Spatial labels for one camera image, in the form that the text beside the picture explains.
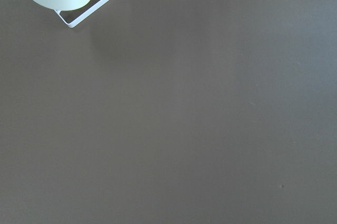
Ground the white wire cup rack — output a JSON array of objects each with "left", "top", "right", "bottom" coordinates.
[{"left": 55, "top": 0, "right": 110, "bottom": 28}]

